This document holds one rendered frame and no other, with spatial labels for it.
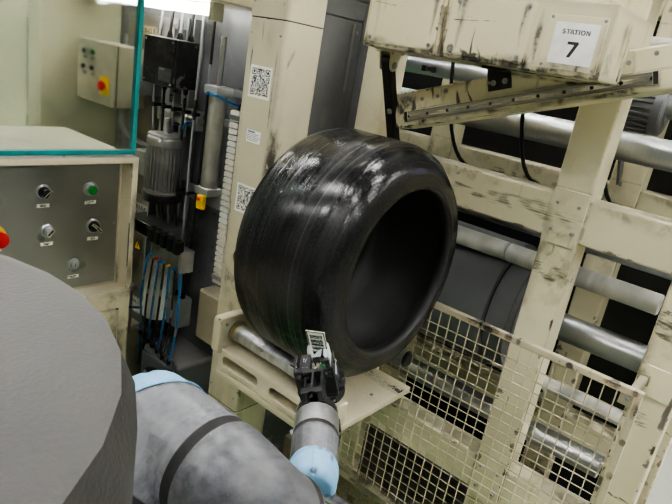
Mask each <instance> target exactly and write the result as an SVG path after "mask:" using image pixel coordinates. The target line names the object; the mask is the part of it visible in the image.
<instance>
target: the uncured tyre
mask: <svg viewBox="0 0 672 504"><path fill-rule="evenodd" d="M457 230H458V210H457V202H456V197H455V194H454V191H453V188H452V186H451V183H450V181H449V179H448V176H447V174H446V172H445V170H444V168H443V166H442V165H441V163H440V162H439V161H438V160H437V159H436V158H435V157H434V156H433V155H432V154H430V153H429V152H427V151H425V150H424V149H422V148H421V147H419V146H417V145H415V144H412V143H408V142H404V141H400V140H397V139H393V138H389V137H385V136H381V135H378V134H374V133H370V132H366V131H362V130H359V129H354V128H335V129H327V130H322V131H319V132H316V133H313V134H311V135H309V136H307V137H305V138H303V139H302V140H300V141H299V142H297V143H296V144H294V145H293V146H292V147H291V148H289V149H288V150H287V151H286V152H285V153H284V154H283V155H282V156H281V157H280V158H279V159H278V160H277V161H276V162H275V163H274V164H273V166H272V167H271V168H270V169H269V171H268V172H267V173H266V174H265V176H264V177H263V178H262V180H261V181H260V183H259V184H258V186H257V187H256V189H255V191H254V193H253V194H252V196H251V198H250V200H249V202H248V205H247V207H246V209H245V212H244V215H243V217H242V221H241V224H240V227H239V231H238V236H237V242H236V249H235V258H234V281H235V289H236V294H237V298H238V301H239V304H240V307H241V309H242V311H243V313H244V315H245V317H246V318H247V320H248V321H249V322H250V324H251V325H252V326H253V327H254V329H255V330H256V331H257V332H258V333H259V334H260V335H261V336H262V337H263V338H264V339H266V340H267V341H269V342H271V343H272V344H274V345H276V346H277V347H279V348H280V349H282V350H284V351H285V352H287V353H289V354H290V355H292V356H294V357H295V356H297V357H298V359H299V360H300V361H301V356H302V355H308V354H307V346H308V345H309V343H308V339H307V335H306V330H311V331H319V332H325V337H326V342H327V343H328V344H329V348H330V352H332V351H333V352H334V357H335V359H336V360H337V362H338V366H339V368H340V369H342V370H343V371H344V373H345V377H351V376H356V375H359V374H362V373H364V372H367V371H370V370H372V369H375V368H377V367H380V366H382V365H384V364H385V363H387V362H388V361H390V360H391V359H393V358H394V357H395V356H396V355H398V354H399V353H400V352H401V351H402V350H403V349H404V348H405V347H406V346H407V345H408V344H409V343H410V342H411V340H412V339H413V338H414V337H415V336H416V334H417V333H418V332H419V330H420V329H421V328H422V326H423V325H424V323H425V322H426V320H427V318H428V317H429V315H430V313H431V312H432V310H433V308H434V306H435V304H436V302H437V300H438V298H439V296H440V294H441V292H442V289H443V287H444V284H445V282H446V279H447V276H448V273H449V270H450V267H451V263H452V260H453V256H454V251H455V246H456V239H457Z"/></svg>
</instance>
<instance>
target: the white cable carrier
mask: <svg viewBox="0 0 672 504"><path fill-rule="evenodd" d="M231 114H232V115H236V116H239V117H240V111H237V110H231ZM230 121H233V122H230V123H229V127H232V128H229V131H228V133H230V134H229V135H228V139H229V140H230V141H228V142H227V145H228V146H231V147H227V150H226V151H227V152H230V153H226V158H229V159H226V160H225V163H226V164H228V165H225V168H224V169H225V170H227V171H224V176H227V177H224V178H223V181H224V182H226V183H223V187H224V189H222V193H223V194H222V196H221V199H223V200H221V205H223V206H221V207H220V210H221V211H222V212H220V213H219V216H221V217H220V218H219V222H221V223H219V224H218V227H219V228H220V229H218V233H219V234H218V235H217V239H219V240H217V242H216V244H218V245H217V246H216V250H217V251H215V255H217V256H215V261H216V262H214V266H216V267H214V269H213V271H214V273H213V274H214V275H216V276H218V277H220V278H221V277H222V268H223V258H224V250H225V248H224V247H225V242H226V233H227V224H228V217H229V209H230V198H231V189H232V181H233V172H234V163H235V154H236V146H237V137H238V128H239V121H236V120H232V119H230ZM235 122H236V123H235ZM233 128H235V129H233ZM232 134H233V135H232ZM231 140H232V141H231ZM232 153H233V154H232ZM231 159H232V160H231ZM230 165H231V166H230ZM225 194H226V195H225Z"/></svg>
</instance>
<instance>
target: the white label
mask: <svg viewBox="0 0 672 504"><path fill-rule="evenodd" d="M306 335H307V339H308V343H309V345H310V347H311V349H312V351H314V352H318V351H319V350H320V349H326V350H327V346H326V337H325V332H319V331H311V330H306Z"/></svg>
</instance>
